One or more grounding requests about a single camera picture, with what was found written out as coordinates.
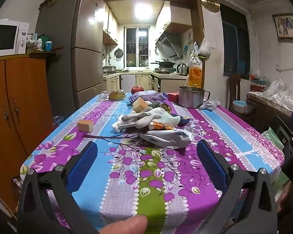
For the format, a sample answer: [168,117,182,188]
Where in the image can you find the cream cabinet above hood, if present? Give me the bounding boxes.
[156,1,193,35]

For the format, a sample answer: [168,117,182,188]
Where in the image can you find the grey refrigerator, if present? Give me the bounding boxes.
[35,0,105,108]

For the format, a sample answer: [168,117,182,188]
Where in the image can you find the round gold wall clock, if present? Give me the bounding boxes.
[200,0,220,12]

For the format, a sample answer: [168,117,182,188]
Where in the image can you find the blue plastic basin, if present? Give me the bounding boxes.
[232,100,248,114]

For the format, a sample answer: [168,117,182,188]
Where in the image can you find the cream kitchen base cabinets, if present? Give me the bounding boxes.
[103,71,188,93]

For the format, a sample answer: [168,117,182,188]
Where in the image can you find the framed wall picture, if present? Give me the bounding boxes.
[272,13,293,41]

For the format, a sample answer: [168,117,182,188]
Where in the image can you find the person's left hand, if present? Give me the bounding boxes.
[94,215,148,234]

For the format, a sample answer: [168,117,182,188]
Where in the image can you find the yellow sponge block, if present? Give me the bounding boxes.
[132,97,149,113]
[77,119,94,132]

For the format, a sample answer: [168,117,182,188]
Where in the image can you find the white plastic bag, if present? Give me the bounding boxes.
[199,37,212,56]
[140,128,194,149]

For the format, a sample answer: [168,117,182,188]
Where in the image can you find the steel range hood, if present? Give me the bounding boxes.
[155,33,182,60]

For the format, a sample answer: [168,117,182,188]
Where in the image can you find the kitchen window with bars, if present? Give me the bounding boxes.
[124,26,150,68]

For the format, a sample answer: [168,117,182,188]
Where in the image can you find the ceiling lamp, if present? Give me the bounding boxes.
[134,1,153,20]

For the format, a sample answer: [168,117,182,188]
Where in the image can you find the wooden side table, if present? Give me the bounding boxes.
[245,91,293,137]

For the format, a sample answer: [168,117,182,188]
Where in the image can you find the white microwave oven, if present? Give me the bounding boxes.
[0,19,30,58]

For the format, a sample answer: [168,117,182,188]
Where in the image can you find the cream wall cabinets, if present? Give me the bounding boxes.
[103,2,119,45]

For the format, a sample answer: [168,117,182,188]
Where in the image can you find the orange and white packet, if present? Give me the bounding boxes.
[149,122,174,131]

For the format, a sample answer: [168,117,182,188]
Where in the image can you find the steel pot with handle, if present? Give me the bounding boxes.
[178,86,210,109]

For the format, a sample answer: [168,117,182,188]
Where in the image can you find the gold foil wrapper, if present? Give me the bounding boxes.
[160,103,173,114]

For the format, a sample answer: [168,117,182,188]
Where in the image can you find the small red box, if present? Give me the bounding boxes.
[166,92,180,103]

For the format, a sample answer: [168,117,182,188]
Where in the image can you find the steel kettle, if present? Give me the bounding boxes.
[177,63,189,76]

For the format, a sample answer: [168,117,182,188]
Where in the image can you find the blue plastic bag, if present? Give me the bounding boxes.
[52,115,70,128]

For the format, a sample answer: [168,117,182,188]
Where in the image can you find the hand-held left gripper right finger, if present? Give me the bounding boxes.
[197,139,277,234]

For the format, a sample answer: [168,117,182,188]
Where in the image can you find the wall cable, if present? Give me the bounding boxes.
[276,63,293,73]

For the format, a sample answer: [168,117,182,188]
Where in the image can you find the white face mask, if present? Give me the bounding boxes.
[112,121,124,134]

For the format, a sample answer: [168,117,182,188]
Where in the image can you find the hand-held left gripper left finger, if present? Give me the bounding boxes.
[18,141,105,234]

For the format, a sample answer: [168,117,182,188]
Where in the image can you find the white plastic sheet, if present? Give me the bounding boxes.
[260,79,293,117]

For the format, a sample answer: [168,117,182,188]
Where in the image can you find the floral purple blue tablecloth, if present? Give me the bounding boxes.
[20,91,285,231]

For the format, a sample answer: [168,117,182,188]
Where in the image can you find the bread bun in plastic bag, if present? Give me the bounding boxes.
[98,90,127,101]

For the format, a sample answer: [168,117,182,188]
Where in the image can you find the stacked red green bowls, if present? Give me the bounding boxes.
[249,71,268,92]

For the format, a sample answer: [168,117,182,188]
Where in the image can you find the dark window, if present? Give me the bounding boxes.
[220,3,251,80]

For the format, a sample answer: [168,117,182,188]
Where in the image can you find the orange wooden cabinet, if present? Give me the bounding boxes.
[0,52,56,215]

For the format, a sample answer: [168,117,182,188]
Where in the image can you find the black wok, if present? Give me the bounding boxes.
[150,59,176,69]

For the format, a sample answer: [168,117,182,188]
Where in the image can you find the wooden chair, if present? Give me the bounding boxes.
[228,74,249,114]

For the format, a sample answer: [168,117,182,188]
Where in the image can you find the orange juice bottle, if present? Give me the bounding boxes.
[188,52,203,88]

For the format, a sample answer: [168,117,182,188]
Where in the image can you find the purple snack packet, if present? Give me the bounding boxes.
[129,90,170,106]

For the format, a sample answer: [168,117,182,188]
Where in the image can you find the white knit glove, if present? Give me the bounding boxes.
[121,107,181,128]

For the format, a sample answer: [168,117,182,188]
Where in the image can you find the hanging white plastic bag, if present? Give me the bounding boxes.
[199,37,212,56]

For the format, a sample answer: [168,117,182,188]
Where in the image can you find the grey glove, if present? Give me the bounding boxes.
[198,99,221,111]

